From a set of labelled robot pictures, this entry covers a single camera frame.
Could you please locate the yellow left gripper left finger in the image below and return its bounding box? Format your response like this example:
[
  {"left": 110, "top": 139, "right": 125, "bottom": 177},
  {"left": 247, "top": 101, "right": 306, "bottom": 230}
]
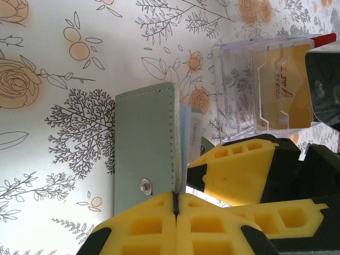
[{"left": 76, "top": 191, "right": 178, "bottom": 255}]

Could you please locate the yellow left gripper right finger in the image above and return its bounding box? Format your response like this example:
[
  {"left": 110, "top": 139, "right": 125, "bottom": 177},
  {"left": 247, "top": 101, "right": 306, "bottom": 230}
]
[{"left": 175, "top": 192, "right": 266, "bottom": 255}]

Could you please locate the clear acrylic card stand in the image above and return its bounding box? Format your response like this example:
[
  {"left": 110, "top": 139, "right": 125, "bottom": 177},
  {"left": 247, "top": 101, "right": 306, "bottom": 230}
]
[{"left": 211, "top": 33, "right": 340, "bottom": 141}]

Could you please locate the green leather card holder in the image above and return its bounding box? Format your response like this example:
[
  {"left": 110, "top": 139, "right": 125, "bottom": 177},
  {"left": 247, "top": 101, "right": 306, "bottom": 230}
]
[{"left": 114, "top": 81, "right": 216, "bottom": 217}]

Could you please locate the gold VIP card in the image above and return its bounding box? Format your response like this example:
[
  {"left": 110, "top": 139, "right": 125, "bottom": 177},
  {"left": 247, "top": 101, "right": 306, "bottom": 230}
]
[{"left": 251, "top": 42, "right": 313, "bottom": 132}]

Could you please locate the red card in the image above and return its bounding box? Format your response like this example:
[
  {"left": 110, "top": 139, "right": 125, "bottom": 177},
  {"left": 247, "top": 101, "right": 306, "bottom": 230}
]
[{"left": 310, "top": 33, "right": 338, "bottom": 125}]

